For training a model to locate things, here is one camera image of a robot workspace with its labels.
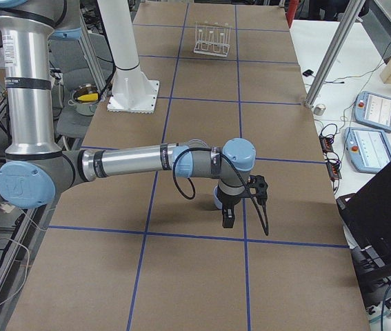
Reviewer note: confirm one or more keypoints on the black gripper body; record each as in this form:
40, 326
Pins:
225, 206

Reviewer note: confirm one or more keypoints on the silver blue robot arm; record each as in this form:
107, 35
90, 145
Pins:
37, 170

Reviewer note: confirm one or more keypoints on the black orange usb hub lower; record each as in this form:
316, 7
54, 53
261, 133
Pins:
333, 171

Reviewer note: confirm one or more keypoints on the black orange usb hub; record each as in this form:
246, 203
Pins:
326, 144
333, 171

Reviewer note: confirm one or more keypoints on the small metal cylinder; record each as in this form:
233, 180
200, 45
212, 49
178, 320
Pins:
319, 109

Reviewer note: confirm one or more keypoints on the black laptop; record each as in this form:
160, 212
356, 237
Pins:
367, 215

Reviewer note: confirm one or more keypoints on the lower teach pendant tablet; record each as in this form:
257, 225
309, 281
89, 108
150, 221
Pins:
368, 149

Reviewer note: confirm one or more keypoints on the teach pendant tablet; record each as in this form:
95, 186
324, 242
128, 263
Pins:
368, 149
373, 110

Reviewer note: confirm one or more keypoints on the small black device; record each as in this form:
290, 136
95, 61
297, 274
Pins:
307, 73

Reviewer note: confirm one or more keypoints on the upper teach pendant tablet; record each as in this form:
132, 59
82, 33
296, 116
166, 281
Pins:
373, 110

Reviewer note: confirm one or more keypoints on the pot with yellow item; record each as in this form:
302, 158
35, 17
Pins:
85, 99

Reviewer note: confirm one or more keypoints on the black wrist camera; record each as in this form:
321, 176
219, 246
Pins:
260, 186

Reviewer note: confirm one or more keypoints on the white camera stand pillar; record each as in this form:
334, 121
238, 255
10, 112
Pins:
132, 91

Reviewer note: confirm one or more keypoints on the aluminium frame post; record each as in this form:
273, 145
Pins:
343, 29

